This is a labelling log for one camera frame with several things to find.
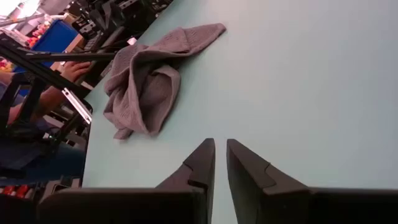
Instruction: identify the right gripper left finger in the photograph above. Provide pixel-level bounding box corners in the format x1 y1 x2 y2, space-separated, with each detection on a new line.
36 138 216 224

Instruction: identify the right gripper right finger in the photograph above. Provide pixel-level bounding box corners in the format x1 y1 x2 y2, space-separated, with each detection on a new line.
226 138 398 224

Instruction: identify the grey woven towel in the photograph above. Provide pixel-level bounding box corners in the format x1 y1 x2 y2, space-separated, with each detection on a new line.
103 22 227 141

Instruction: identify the person's hand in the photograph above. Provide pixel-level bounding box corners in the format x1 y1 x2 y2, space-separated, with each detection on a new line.
60 61 91 83

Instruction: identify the person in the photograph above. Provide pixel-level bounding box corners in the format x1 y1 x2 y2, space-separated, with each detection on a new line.
0 60 93 187

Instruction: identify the blue plastic bin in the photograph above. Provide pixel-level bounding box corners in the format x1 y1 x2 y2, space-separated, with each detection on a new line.
14 19 79 73

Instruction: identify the silver arm base bracket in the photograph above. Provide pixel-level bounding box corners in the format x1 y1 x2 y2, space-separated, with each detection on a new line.
61 87 93 124

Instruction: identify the black aluminium table frame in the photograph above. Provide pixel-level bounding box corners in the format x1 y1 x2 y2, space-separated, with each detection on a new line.
0 37 116 100

